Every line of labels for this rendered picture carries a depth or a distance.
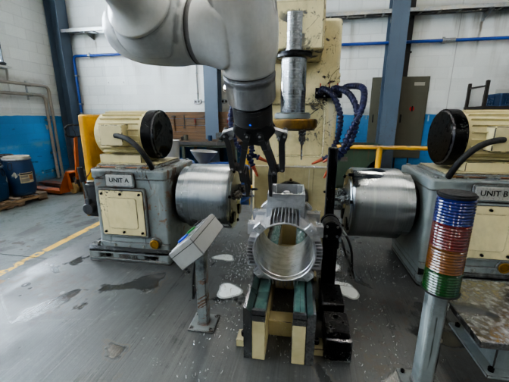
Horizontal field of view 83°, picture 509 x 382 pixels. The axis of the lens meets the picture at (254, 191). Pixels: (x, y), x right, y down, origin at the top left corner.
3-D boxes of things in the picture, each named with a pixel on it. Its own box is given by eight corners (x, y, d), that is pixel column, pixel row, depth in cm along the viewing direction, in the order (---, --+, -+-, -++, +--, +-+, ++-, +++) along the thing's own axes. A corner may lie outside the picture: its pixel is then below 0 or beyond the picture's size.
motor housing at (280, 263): (256, 250, 95) (256, 194, 90) (315, 253, 92) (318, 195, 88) (246, 284, 75) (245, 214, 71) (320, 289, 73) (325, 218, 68)
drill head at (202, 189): (172, 212, 133) (167, 158, 127) (250, 217, 128) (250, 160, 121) (143, 233, 109) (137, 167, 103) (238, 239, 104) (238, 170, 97)
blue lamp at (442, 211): (426, 214, 54) (430, 192, 53) (461, 217, 53) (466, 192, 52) (441, 227, 48) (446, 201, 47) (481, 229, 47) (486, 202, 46)
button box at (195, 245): (205, 240, 82) (193, 226, 81) (224, 226, 80) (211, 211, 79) (182, 271, 66) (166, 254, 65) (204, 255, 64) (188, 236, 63)
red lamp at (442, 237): (423, 237, 55) (426, 214, 54) (457, 239, 54) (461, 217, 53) (437, 252, 49) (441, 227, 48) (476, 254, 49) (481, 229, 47)
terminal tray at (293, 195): (269, 205, 90) (270, 183, 89) (304, 207, 89) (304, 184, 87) (265, 219, 79) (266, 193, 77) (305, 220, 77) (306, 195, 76)
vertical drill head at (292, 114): (270, 154, 120) (271, 24, 108) (313, 155, 117) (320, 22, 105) (264, 161, 103) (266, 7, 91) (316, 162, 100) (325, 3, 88)
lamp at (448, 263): (420, 258, 56) (423, 237, 55) (453, 261, 55) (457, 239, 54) (433, 275, 51) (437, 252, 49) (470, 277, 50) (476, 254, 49)
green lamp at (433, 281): (416, 280, 57) (420, 258, 56) (449, 282, 57) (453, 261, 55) (429, 298, 52) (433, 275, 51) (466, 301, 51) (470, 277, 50)
